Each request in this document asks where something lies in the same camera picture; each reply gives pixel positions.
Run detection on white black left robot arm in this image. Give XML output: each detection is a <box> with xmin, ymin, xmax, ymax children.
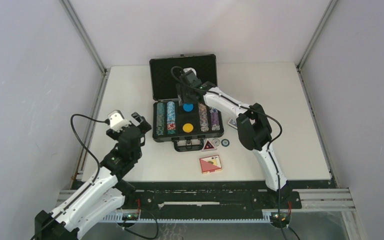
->
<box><xmin>32</xmin><ymin>110</ymin><xmax>152</xmax><ymax>240</ymax></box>

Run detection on red playing card deck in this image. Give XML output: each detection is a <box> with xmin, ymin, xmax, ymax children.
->
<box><xmin>199</xmin><ymin>155</ymin><xmax>223</xmax><ymax>174</ymax></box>

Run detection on blue purple poker chip row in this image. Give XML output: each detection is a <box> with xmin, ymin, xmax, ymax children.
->
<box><xmin>209</xmin><ymin>107</ymin><xmax>221</xmax><ymax>131</ymax></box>

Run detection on black poker chip case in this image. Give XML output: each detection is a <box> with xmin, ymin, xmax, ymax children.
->
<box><xmin>149</xmin><ymin>54</ymin><xmax>224</xmax><ymax>152</ymax></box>

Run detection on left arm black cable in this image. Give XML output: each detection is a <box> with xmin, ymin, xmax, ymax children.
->
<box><xmin>70</xmin><ymin>113</ymin><xmax>110</xmax><ymax>183</ymax></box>

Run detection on aluminium frame rail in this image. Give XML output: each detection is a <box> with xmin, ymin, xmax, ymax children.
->
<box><xmin>54</xmin><ymin>189</ymin><xmax>357</xmax><ymax>213</ymax></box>

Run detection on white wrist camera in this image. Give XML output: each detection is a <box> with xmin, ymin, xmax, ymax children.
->
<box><xmin>183</xmin><ymin>67</ymin><xmax>197</xmax><ymax>75</ymax></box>
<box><xmin>107</xmin><ymin>110</ymin><xmax>130</xmax><ymax>132</ymax></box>

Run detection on yellow round blind button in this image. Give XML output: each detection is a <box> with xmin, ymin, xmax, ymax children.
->
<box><xmin>182</xmin><ymin>123</ymin><xmax>194</xmax><ymax>133</ymax></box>

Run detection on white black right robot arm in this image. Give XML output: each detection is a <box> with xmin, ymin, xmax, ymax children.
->
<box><xmin>170</xmin><ymin>66</ymin><xmax>292</xmax><ymax>208</ymax></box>

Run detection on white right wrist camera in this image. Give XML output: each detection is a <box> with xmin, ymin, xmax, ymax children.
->
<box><xmin>183</xmin><ymin>67</ymin><xmax>197</xmax><ymax>75</ymax></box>

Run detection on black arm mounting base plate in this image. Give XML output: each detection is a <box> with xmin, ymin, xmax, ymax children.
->
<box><xmin>71</xmin><ymin>180</ymin><xmax>337</xmax><ymax>220</ymax></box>

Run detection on red triangular dealer button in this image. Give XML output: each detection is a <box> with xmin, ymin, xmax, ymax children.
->
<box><xmin>201</xmin><ymin>139</ymin><xmax>217</xmax><ymax>152</ymax></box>

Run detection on light blue red chip row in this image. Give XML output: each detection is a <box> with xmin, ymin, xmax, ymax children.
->
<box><xmin>166</xmin><ymin>101</ymin><xmax>176</xmax><ymax>134</ymax></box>

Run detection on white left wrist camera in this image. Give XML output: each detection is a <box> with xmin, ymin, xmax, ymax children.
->
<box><xmin>107</xmin><ymin>110</ymin><xmax>130</xmax><ymax>132</ymax></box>

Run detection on white slotted cable duct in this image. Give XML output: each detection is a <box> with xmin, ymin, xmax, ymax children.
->
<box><xmin>99</xmin><ymin>211</ymin><xmax>272</xmax><ymax>224</ymax></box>

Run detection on blue playing card deck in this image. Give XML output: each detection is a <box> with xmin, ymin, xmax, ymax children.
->
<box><xmin>228</xmin><ymin>118</ymin><xmax>238</xmax><ymax>130</ymax></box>

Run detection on white poker chip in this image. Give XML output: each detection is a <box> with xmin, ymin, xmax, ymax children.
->
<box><xmin>211</xmin><ymin>138</ymin><xmax>221</xmax><ymax>147</ymax></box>

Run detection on green poker chip row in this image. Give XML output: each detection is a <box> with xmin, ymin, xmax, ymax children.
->
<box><xmin>156</xmin><ymin>102</ymin><xmax>165</xmax><ymax>136</ymax></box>

